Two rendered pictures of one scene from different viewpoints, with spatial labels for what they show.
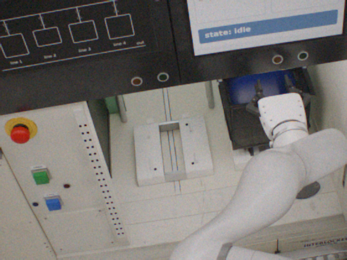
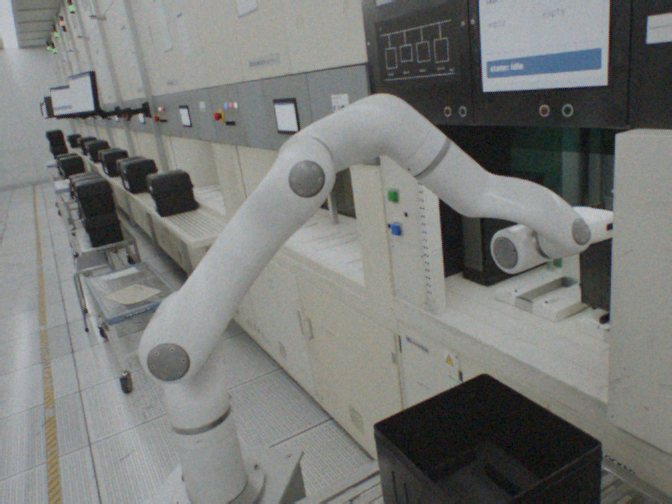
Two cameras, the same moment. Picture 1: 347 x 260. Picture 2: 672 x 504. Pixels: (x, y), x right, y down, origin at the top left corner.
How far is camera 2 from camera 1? 1.10 m
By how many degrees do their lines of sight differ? 57
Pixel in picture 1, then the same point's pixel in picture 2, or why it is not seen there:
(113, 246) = (426, 309)
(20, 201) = (381, 216)
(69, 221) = (404, 258)
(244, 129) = (592, 275)
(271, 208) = (348, 115)
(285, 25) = (552, 64)
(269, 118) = not seen: hidden behind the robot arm
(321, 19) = (585, 60)
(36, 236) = (385, 262)
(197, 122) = not seen: hidden behind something
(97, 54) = (428, 77)
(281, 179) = (372, 102)
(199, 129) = not seen: hidden behind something
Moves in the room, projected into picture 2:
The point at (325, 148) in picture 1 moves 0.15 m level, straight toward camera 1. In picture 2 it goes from (515, 190) to (432, 205)
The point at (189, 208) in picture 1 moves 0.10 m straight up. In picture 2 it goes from (504, 325) to (503, 290)
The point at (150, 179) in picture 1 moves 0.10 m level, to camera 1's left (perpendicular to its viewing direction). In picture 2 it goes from (504, 295) to (478, 286)
